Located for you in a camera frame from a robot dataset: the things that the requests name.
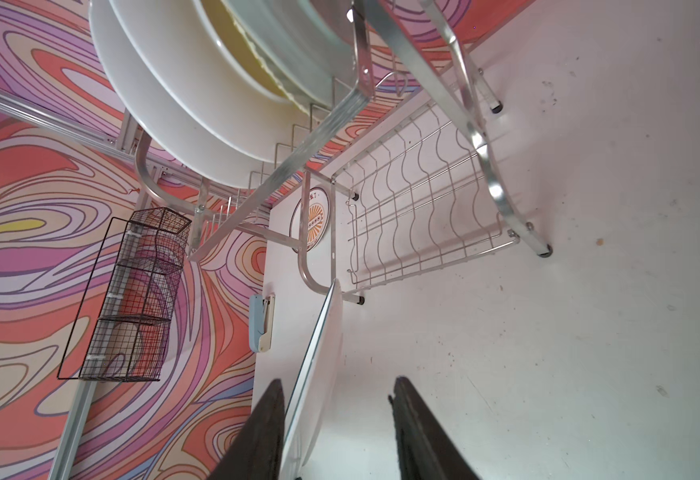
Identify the black wire basket left wall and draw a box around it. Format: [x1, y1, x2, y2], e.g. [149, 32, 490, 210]
[56, 207, 191, 383]

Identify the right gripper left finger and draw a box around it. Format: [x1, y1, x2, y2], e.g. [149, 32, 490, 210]
[207, 379, 285, 480]

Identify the dark green rim plate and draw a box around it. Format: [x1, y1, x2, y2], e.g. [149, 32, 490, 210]
[89, 1, 274, 189]

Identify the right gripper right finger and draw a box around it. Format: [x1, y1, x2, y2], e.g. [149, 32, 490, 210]
[388, 376, 480, 480]

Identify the white black-rim plate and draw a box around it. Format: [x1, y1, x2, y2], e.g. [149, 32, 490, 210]
[279, 280, 343, 479]

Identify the silver two-tier dish rack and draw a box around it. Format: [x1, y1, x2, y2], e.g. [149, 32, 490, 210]
[133, 0, 555, 306]

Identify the yellow woven pattern plate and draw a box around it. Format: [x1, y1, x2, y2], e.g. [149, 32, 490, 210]
[195, 0, 304, 110]

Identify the light blue sponge block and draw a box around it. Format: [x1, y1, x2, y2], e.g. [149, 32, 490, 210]
[249, 294, 275, 353]

